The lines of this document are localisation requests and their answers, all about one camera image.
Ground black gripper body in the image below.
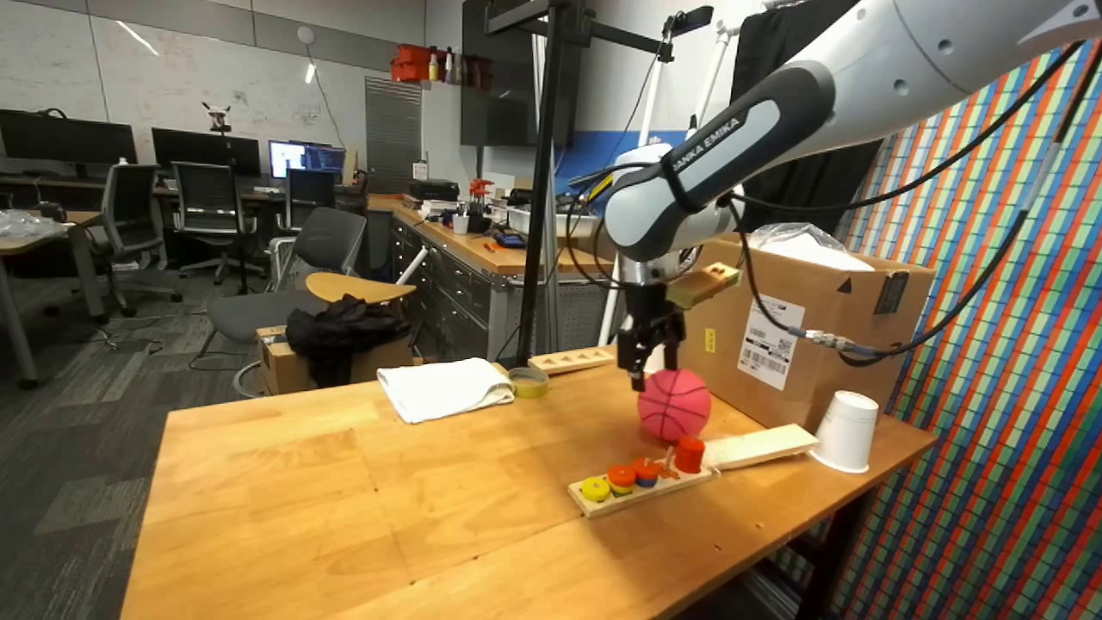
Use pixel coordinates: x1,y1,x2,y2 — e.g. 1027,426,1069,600
621,281,690,350

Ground pink basketball toy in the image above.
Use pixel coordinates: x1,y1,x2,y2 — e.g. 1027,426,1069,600
634,364,717,447

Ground pale wooden strip with holes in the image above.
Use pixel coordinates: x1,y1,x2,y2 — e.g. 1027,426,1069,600
525,346,621,384

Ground tan block with green ends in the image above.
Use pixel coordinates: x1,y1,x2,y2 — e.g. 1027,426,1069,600
664,258,744,313

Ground small yellow-green bowl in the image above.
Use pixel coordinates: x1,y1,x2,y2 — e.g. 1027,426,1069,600
505,364,556,405

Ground red cylinder block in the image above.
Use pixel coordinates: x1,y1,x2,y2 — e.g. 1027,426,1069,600
668,433,710,479

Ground blue board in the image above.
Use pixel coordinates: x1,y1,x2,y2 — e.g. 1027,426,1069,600
550,129,691,200

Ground white plastic bag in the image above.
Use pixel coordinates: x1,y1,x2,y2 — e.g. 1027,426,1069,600
744,220,880,276

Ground large cardboard shipping box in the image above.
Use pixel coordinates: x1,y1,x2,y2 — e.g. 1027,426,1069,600
660,228,937,433

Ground wooden counter with drawers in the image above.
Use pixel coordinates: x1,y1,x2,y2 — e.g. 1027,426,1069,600
364,190,608,362

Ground white folded cloth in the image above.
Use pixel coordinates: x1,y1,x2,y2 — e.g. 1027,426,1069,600
375,355,520,426

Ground white paper cup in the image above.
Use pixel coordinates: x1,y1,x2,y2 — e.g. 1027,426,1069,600
806,391,884,479

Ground black curtain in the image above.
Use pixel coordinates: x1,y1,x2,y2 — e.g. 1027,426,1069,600
726,0,899,242

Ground round wooden stool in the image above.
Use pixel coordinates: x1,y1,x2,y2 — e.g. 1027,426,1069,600
301,269,420,313

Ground black office chair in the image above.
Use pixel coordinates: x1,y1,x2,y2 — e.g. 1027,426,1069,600
170,158,268,298
282,166,345,236
282,292,415,391
98,158,191,321

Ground wooden work table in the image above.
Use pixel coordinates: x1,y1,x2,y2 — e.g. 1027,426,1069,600
116,342,941,620

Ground grey door panel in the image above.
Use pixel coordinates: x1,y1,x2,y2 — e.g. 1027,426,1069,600
362,77,429,196

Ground grey office chair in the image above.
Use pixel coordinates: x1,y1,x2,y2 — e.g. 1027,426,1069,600
202,204,375,350

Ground red storage box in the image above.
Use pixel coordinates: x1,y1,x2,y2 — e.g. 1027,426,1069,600
385,43,433,91

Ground small cardboard floor box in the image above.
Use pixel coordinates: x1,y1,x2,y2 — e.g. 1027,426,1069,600
253,321,416,399

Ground colourful woven backdrop cloth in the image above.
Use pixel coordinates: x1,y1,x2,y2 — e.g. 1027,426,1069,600
788,32,1102,620

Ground lit blue computer monitor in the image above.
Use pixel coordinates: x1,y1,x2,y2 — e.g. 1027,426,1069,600
266,138,348,182

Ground dark computer monitor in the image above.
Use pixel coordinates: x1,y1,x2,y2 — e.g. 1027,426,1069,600
148,123,266,178

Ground office desk with clutter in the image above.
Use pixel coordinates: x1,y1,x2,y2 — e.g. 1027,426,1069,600
0,204,111,391

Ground wide dark monitor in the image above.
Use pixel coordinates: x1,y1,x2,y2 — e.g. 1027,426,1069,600
0,108,140,182

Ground yellow stacker ring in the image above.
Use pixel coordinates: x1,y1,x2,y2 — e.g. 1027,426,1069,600
577,472,617,511

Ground wooden ring stacker board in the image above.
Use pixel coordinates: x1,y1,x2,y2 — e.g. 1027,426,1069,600
565,454,720,524

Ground black camera stand pole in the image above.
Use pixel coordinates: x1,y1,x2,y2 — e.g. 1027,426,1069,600
509,0,720,373

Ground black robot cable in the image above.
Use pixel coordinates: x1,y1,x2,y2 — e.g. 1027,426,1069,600
558,43,1102,373

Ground dark wall panel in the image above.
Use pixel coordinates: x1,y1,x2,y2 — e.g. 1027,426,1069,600
457,0,544,153

